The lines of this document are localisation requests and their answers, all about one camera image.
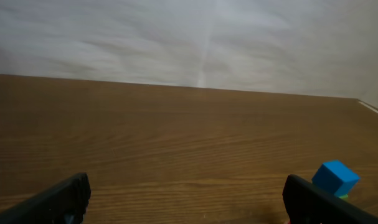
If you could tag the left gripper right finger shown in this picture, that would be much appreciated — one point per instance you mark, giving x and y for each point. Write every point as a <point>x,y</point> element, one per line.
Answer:
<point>313,205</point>

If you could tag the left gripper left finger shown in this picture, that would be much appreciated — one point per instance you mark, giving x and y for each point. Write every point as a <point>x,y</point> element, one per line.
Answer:
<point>51,205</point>

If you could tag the blue cube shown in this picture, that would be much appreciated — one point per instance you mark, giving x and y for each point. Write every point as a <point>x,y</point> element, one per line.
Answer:
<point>335,177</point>

